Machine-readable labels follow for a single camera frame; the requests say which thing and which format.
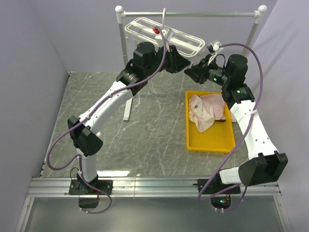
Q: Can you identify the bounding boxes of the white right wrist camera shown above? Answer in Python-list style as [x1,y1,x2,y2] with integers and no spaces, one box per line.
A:
[207,40,223,63]

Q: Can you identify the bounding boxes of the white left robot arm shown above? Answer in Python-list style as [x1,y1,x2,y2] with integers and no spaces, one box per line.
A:
[68,42,191,196]

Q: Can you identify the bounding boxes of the pink underwear in tray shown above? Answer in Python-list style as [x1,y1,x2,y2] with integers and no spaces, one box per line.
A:
[200,94,225,122]

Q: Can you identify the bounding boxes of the white metal clothes rack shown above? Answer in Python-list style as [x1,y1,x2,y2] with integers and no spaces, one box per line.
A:
[114,4,268,121]

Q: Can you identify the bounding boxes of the white plastic clip hanger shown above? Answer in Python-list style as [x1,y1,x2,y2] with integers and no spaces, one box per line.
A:
[124,9,206,59]

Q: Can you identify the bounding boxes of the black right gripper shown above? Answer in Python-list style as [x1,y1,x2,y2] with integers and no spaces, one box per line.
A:
[184,54,230,87]

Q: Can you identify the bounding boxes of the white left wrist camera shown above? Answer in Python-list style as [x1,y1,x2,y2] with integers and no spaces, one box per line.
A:
[153,27,174,44]

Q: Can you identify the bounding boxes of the white pink underwear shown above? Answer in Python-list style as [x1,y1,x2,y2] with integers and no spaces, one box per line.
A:
[189,95,215,133]

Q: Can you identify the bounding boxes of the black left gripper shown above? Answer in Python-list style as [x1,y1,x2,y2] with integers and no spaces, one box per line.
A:
[145,44,191,77]

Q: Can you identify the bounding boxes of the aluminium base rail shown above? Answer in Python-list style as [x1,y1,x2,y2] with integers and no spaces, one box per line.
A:
[16,176,292,232]

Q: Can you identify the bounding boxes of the yellow plastic tray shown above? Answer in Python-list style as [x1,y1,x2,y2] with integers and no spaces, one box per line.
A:
[185,90,235,153]

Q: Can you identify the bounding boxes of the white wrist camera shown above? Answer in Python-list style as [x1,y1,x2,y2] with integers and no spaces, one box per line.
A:
[207,40,223,63]
[153,27,174,44]

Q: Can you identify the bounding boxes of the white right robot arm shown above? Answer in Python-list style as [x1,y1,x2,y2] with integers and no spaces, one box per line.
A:
[184,54,288,196]

